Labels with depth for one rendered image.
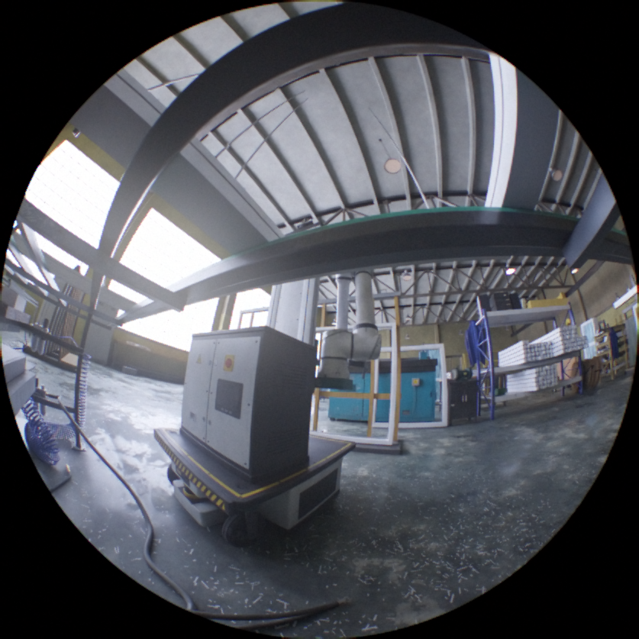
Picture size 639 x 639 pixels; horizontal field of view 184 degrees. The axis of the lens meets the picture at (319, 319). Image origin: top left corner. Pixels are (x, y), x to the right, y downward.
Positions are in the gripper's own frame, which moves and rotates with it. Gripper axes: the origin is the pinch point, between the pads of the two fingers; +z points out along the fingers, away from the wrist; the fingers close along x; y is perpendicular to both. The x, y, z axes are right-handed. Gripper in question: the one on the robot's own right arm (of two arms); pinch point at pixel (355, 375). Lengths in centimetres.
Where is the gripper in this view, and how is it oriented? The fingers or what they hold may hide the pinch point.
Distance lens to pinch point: 168.4
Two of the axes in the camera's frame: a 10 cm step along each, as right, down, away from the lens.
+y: -3.8, 0.7, -9.2
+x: 9.3, 0.6, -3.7
